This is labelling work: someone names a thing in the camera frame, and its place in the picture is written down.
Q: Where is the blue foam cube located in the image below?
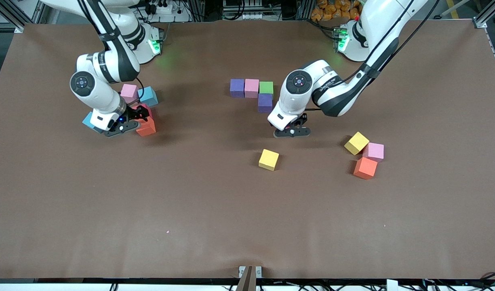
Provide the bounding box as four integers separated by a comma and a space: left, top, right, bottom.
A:
82, 112, 105, 134
138, 86, 159, 108

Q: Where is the orange foam cube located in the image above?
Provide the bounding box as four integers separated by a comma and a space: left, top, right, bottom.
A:
353, 157, 378, 180
135, 117, 156, 137

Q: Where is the silver metal bracket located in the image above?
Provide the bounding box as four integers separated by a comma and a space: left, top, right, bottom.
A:
238, 266, 263, 279

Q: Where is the pink foam cube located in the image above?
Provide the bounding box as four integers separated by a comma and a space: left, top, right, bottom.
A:
244, 78, 259, 99
362, 142, 385, 162
121, 84, 140, 104

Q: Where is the white electrical unit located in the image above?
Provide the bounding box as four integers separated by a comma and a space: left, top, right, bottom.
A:
222, 0, 265, 21

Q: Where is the black camera cable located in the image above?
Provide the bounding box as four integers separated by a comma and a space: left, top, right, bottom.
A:
135, 76, 146, 108

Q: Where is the pile of orange objects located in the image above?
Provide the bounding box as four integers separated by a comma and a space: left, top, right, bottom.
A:
311, 0, 363, 21

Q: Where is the red foam cube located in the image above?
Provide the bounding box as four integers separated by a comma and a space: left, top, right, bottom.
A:
135, 103, 154, 121

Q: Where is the aluminium frame rail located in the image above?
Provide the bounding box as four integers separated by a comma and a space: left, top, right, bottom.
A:
0, 0, 42, 33
473, 0, 495, 30

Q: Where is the yellow foam cube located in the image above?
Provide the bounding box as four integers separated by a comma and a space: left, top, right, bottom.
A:
344, 131, 370, 156
258, 149, 280, 171

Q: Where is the white power strip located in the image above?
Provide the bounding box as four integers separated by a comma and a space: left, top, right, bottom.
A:
143, 0, 176, 15

